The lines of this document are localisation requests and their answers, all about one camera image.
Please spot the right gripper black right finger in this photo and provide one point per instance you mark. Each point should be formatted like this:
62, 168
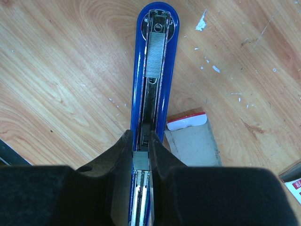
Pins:
214, 196

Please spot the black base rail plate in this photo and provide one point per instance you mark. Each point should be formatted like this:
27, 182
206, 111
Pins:
10, 157

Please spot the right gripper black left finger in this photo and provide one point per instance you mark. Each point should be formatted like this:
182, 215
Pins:
96, 194

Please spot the silver staple strips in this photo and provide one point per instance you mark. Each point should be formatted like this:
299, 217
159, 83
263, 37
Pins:
191, 140

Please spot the red staple box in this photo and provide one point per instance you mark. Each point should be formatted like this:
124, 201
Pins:
291, 177

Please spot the silver staple strip piece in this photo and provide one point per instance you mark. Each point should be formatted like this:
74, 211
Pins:
141, 160

